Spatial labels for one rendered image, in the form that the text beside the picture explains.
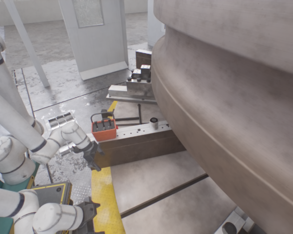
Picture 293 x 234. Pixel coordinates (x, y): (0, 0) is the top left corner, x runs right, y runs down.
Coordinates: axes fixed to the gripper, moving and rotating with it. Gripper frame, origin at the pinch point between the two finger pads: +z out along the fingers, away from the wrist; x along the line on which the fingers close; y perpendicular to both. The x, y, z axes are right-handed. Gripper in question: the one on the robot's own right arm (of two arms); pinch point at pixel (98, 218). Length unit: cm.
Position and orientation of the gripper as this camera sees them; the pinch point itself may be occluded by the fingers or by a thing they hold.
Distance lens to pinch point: 97.6
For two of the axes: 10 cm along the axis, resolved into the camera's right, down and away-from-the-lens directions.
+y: -8.7, 4.8, 0.5
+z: 3.4, 5.4, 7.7
